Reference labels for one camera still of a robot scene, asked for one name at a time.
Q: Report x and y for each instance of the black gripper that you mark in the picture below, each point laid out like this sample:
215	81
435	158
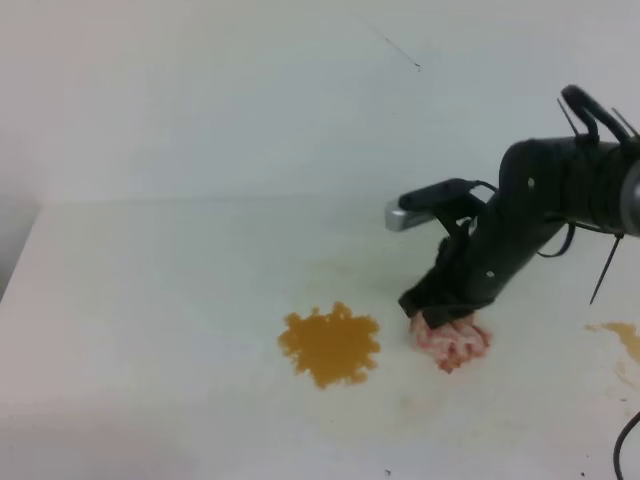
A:
543	185

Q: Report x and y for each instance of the pink striped white rag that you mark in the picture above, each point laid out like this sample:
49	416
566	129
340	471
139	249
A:
452	345

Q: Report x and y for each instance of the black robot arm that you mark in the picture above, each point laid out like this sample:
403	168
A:
615	196

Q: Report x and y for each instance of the brown coffee puddle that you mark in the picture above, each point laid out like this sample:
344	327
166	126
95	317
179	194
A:
333	347

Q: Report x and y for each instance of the coffee stain at right edge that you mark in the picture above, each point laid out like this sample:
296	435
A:
627	334

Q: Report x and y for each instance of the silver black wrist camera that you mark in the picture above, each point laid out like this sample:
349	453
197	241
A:
448	201

